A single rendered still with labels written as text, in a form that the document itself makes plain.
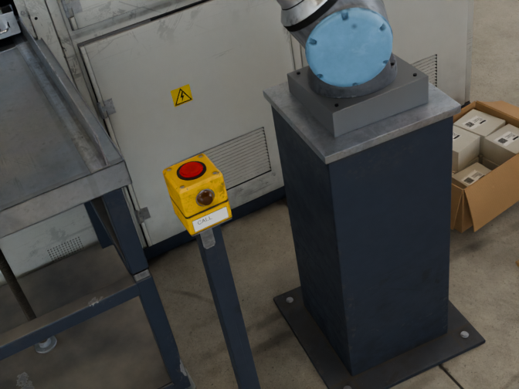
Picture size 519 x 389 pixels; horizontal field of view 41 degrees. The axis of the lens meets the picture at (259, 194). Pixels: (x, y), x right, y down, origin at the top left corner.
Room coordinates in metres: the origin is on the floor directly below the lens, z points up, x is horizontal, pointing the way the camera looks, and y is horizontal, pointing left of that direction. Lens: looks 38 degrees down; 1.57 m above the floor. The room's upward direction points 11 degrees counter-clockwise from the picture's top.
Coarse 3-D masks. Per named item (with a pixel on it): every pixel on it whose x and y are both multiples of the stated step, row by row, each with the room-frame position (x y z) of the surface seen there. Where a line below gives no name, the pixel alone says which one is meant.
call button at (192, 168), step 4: (188, 164) 0.95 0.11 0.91; (192, 164) 0.95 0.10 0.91; (196, 164) 0.95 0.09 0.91; (200, 164) 0.95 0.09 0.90; (184, 168) 0.94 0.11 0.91; (188, 168) 0.94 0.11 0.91; (192, 168) 0.94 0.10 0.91; (196, 168) 0.94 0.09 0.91; (200, 168) 0.94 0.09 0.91; (180, 172) 0.94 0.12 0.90; (184, 172) 0.93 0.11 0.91; (188, 172) 0.93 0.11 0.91; (192, 172) 0.93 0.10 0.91; (196, 172) 0.93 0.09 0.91; (200, 172) 0.93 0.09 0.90; (184, 176) 0.93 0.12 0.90; (188, 176) 0.92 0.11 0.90; (192, 176) 0.92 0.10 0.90
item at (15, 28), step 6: (6, 6) 1.79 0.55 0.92; (6, 12) 1.74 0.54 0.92; (12, 12) 1.75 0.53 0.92; (6, 18) 1.74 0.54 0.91; (12, 18) 1.74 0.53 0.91; (12, 24) 1.74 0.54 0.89; (0, 30) 1.73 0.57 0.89; (12, 30) 1.74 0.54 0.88; (18, 30) 1.74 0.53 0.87; (0, 36) 1.73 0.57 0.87
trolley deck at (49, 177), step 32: (0, 64) 1.62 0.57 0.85; (0, 96) 1.45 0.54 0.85; (32, 96) 1.42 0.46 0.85; (0, 128) 1.30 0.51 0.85; (32, 128) 1.28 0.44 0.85; (64, 128) 1.25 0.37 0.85; (96, 128) 1.23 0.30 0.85; (0, 160) 1.18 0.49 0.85; (32, 160) 1.16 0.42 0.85; (64, 160) 1.13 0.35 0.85; (0, 192) 1.07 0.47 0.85; (32, 192) 1.05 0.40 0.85; (64, 192) 1.05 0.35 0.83; (96, 192) 1.07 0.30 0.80; (0, 224) 1.01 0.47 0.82; (32, 224) 1.02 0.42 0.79
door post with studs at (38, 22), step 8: (16, 0) 1.73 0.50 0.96; (24, 0) 1.73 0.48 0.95; (32, 0) 1.74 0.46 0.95; (40, 0) 1.74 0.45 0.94; (16, 8) 1.72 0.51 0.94; (24, 8) 1.73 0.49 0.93; (32, 8) 1.73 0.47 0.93; (40, 8) 1.74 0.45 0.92; (24, 16) 1.71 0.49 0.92; (32, 16) 1.73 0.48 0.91; (40, 16) 1.74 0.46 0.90; (48, 16) 1.74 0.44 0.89; (32, 24) 1.73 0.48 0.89; (40, 24) 1.73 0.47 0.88; (48, 24) 1.74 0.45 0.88; (32, 32) 1.73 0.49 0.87; (40, 32) 1.73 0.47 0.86; (48, 32) 1.74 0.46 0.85; (48, 40) 1.74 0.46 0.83; (56, 40) 1.74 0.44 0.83; (56, 48) 1.74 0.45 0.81; (56, 56) 1.74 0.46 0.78; (64, 64) 1.74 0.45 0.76; (72, 80) 1.74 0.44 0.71
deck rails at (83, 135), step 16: (32, 48) 1.67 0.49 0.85; (32, 64) 1.58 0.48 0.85; (48, 64) 1.44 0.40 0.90; (48, 80) 1.47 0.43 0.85; (48, 96) 1.40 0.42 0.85; (64, 96) 1.36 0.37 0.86; (64, 112) 1.31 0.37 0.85; (80, 112) 1.18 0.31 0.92; (80, 128) 1.23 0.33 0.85; (80, 144) 1.17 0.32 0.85; (96, 144) 1.13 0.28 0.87; (96, 160) 1.11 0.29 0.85
